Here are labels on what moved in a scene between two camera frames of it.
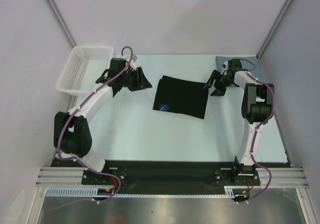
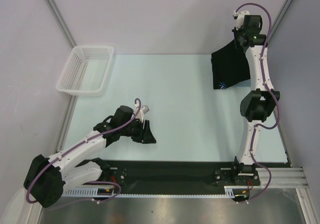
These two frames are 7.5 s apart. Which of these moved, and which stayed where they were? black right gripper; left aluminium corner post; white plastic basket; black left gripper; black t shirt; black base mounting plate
Moved: black t shirt; black right gripper; black left gripper
Stayed: left aluminium corner post; white plastic basket; black base mounting plate
